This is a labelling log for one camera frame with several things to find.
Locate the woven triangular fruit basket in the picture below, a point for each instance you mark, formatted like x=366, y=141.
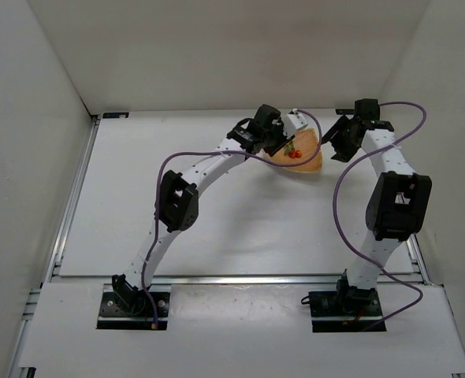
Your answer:
x=311, y=161

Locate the right aluminium rail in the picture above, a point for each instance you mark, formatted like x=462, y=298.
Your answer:
x=414, y=252

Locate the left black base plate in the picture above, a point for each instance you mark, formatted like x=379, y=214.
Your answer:
x=113, y=315

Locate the left aluminium rail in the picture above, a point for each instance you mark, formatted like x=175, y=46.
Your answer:
x=65, y=225

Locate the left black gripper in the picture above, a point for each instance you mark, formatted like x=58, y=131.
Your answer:
x=279, y=144

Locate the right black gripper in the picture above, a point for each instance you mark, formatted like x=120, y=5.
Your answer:
x=341, y=142

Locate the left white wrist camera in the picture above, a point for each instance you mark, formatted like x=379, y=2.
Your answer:
x=295, y=122

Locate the left black corner bracket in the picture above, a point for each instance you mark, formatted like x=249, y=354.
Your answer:
x=115, y=115

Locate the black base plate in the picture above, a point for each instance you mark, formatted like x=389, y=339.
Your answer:
x=328, y=316
x=113, y=315

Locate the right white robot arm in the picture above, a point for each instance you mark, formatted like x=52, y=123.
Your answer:
x=358, y=283

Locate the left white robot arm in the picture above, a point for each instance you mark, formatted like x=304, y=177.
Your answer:
x=182, y=178

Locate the front aluminium rail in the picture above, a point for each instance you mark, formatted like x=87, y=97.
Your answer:
x=195, y=280

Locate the cherry pair with green leaves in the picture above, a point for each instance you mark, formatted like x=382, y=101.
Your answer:
x=290, y=151

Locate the aluminium rail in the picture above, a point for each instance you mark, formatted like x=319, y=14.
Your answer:
x=195, y=280
x=65, y=225
x=414, y=252

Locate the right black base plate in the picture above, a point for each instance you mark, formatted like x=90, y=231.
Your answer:
x=328, y=316

